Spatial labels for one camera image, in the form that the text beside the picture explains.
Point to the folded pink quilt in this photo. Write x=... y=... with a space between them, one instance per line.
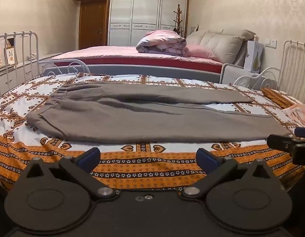
x=162 y=42

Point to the beige padded headboard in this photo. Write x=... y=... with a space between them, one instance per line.
x=221 y=42

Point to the white wall socket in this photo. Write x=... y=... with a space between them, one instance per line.
x=270 y=42

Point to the orange white patterned bedsheet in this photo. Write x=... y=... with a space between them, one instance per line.
x=152 y=163

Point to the white nightstand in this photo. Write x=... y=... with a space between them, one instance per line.
x=231 y=75

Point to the double bed with pink sheet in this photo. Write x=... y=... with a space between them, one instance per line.
x=105 y=51

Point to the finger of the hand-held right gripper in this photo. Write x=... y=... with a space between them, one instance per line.
x=303 y=132
x=279 y=142

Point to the white low cabinet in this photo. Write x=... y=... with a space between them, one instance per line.
x=12 y=76

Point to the white sliding door wardrobe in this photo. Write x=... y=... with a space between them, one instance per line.
x=145 y=17

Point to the wooden coat rack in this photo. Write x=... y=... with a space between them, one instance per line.
x=179 y=17

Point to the brown wooden door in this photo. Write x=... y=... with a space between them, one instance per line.
x=93 y=24

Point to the pink pillow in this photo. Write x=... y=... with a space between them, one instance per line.
x=199 y=51

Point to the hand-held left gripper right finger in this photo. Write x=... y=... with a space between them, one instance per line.
x=206 y=161

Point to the peach patterned cloth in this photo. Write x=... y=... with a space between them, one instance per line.
x=299 y=114

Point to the grey pants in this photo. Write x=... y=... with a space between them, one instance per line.
x=142 y=118

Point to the white box with pear print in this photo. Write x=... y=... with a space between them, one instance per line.
x=253 y=56

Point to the orange patterned pillow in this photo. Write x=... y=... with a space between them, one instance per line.
x=278 y=97

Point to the standing printed card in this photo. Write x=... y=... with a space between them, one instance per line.
x=10 y=55

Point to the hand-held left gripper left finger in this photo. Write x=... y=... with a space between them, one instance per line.
x=89 y=159

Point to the white metal bed frame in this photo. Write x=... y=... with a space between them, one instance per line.
x=37 y=54

